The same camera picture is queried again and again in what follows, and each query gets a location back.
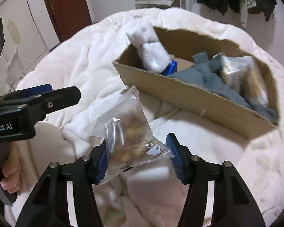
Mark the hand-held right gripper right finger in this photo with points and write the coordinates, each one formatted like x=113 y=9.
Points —
x=177 y=162

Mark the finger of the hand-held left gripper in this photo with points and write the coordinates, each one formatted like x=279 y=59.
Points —
x=35 y=91
x=60 y=97

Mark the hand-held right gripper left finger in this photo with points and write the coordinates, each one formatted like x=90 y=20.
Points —
x=101 y=167

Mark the clear nut snack packet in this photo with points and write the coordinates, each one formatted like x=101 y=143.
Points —
x=130 y=137

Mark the cardboard box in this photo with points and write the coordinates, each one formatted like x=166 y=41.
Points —
x=203 y=99

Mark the dark grey cloth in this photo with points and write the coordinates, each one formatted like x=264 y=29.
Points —
x=203 y=80

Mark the blue tissue pack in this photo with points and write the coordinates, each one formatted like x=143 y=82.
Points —
x=170 y=67

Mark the white socks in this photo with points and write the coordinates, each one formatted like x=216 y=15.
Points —
x=151 y=52

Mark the yellowish clear snack packet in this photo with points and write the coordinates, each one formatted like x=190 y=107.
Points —
x=248 y=80

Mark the person's left hand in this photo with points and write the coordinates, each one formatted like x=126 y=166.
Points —
x=11 y=172

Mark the white fluffy blanket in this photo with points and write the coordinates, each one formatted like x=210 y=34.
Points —
x=73 y=75

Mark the white wardrobe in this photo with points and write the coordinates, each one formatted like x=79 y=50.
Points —
x=21 y=30

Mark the brown door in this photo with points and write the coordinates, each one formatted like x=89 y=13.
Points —
x=66 y=9

